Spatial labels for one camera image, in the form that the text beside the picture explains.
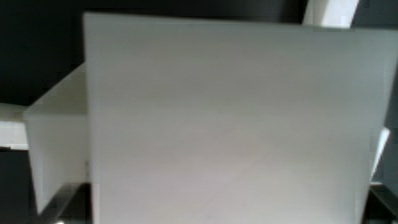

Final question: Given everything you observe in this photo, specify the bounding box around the white cabinet top block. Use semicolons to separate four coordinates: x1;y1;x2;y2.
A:
25;13;398;224

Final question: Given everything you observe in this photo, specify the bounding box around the white left fence piece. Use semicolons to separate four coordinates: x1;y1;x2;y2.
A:
0;103;29;150

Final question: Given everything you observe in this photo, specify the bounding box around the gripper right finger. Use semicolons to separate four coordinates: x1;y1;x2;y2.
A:
363;184;398;224

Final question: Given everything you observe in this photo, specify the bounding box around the white front fence rail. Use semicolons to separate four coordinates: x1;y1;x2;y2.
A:
302;0;359;29

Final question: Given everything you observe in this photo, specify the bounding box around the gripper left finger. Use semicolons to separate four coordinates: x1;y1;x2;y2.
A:
34;183;93;224

